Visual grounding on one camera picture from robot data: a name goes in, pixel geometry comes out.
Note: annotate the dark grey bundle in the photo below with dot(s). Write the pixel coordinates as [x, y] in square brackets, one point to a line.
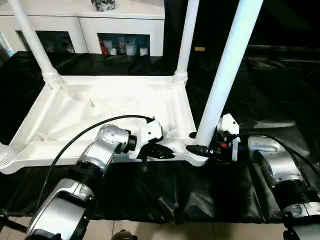
[103, 5]

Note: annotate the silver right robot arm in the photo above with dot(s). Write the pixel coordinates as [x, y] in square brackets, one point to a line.
[280, 165]

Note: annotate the white blue patterned roll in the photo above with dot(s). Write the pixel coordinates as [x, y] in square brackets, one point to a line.
[6, 47]

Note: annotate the small gold label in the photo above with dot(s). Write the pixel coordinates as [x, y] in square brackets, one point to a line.
[199, 48]

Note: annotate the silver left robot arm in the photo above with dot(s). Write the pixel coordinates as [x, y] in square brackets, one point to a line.
[107, 142]

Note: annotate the black mat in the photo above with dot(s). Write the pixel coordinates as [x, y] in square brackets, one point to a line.
[175, 187]

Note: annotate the black folding frame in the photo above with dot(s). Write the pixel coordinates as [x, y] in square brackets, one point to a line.
[12, 222]

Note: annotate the long black bar device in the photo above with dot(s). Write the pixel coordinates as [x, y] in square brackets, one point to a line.
[282, 48]

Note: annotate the white plastic table top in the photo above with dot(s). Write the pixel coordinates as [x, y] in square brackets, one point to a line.
[75, 100]

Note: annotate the white glass-door cabinet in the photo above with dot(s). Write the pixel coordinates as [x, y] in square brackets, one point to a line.
[87, 25]

